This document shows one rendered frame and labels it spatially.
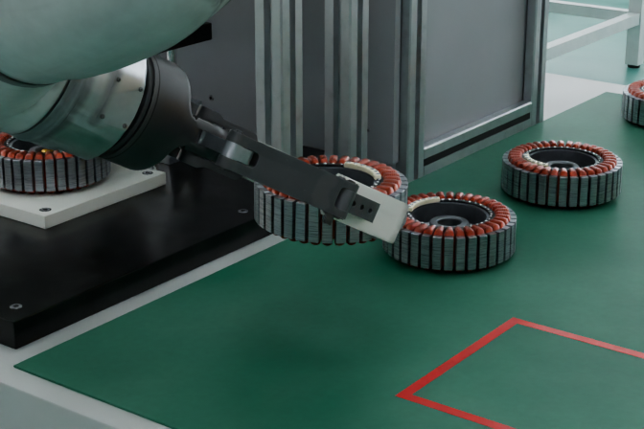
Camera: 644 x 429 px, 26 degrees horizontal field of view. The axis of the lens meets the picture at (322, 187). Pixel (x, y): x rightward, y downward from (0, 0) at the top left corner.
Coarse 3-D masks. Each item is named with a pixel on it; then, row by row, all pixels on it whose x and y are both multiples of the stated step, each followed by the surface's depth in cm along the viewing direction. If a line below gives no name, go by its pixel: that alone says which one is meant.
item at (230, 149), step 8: (200, 136) 89; (208, 136) 89; (216, 136) 88; (200, 144) 89; (208, 144) 89; (216, 144) 88; (224, 144) 87; (232, 144) 87; (224, 152) 87; (232, 152) 87; (240, 152) 87; (248, 152) 88; (240, 160) 87; (248, 160) 88
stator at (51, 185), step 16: (0, 144) 124; (16, 144) 127; (32, 144) 129; (0, 160) 122; (16, 160) 121; (32, 160) 121; (48, 160) 121; (64, 160) 122; (96, 160) 124; (0, 176) 122; (16, 176) 121; (32, 176) 121; (48, 176) 121; (64, 176) 122; (80, 176) 123; (96, 176) 124; (32, 192) 122; (48, 192) 122
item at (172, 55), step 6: (204, 24) 135; (210, 24) 136; (198, 30) 134; (204, 30) 135; (210, 30) 136; (192, 36) 134; (198, 36) 135; (204, 36) 135; (210, 36) 136; (180, 42) 133; (186, 42) 133; (192, 42) 134; (198, 42) 135; (174, 48) 132; (156, 54) 130; (168, 54) 134; (174, 54) 134; (174, 60) 134
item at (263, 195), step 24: (336, 168) 105; (360, 168) 104; (384, 168) 103; (264, 192) 99; (384, 192) 98; (264, 216) 100; (288, 216) 97; (312, 216) 97; (312, 240) 97; (336, 240) 97; (360, 240) 98
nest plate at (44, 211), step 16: (112, 176) 127; (128, 176) 127; (144, 176) 127; (160, 176) 128; (0, 192) 123; (16, 192) 123; (64, 192) 123; (80, 192) 123; (96, 192) 123; (112, 192) 123; (128, 192) 125; (0, 208) 120; (16, 208) 119; (32, 208) 119; (48, 208) 119; (64, 208) 119; (80, 208) 120; (96, 208) 122; (32, 224) 118; (48, 224) 118
